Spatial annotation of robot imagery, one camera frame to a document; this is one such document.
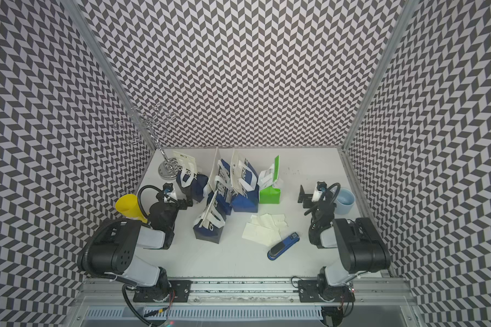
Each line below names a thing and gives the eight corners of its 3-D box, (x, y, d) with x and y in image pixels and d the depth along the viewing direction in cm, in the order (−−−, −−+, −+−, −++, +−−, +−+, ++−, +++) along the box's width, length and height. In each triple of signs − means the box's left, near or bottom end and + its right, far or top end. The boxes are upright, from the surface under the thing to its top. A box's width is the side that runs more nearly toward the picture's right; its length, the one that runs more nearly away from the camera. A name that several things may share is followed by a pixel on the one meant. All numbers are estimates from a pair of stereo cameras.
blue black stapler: (270, 261, 82) (270, 258, 78) (265, 254, 84) (265, 250, 79) (299, 241, 87) (302, 236, 83) (294, 234, 89) (296, 229, 85)
